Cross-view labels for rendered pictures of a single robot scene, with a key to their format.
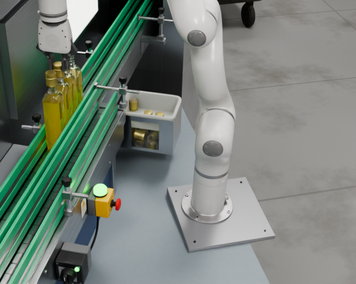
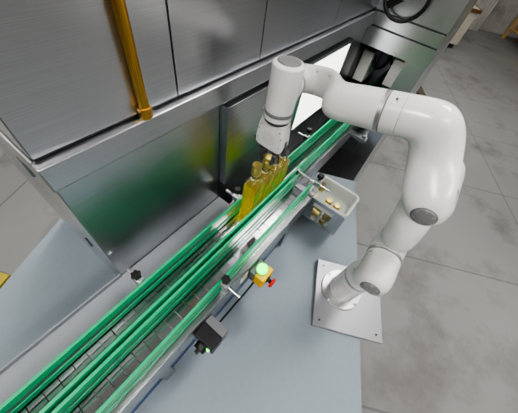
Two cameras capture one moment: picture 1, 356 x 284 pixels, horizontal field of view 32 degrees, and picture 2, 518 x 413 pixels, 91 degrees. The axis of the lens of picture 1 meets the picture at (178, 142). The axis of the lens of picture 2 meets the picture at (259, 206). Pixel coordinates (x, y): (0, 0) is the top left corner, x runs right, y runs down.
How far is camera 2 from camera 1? 1.18 m
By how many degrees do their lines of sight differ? 22
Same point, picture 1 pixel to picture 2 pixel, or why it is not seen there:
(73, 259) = (208, 339)
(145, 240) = (284, 297)
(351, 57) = (470, 171)
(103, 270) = (246, 312)
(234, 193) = not seen: hidden behind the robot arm
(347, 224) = (421, 289)
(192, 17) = (434, 193)
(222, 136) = (385, 285)
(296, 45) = not seen: hidden behind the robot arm
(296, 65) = not seen: hidden behind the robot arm
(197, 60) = (402, 218)
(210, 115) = (382, 256)
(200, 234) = (326, 314)
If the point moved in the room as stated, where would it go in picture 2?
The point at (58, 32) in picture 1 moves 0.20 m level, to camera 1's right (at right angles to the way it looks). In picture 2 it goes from (275, 133) to (338, 161)
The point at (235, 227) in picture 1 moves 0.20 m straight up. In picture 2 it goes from (353, 320) to (376, 308)
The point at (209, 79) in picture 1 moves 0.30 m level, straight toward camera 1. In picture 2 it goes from (404, 240) to (377, 341)
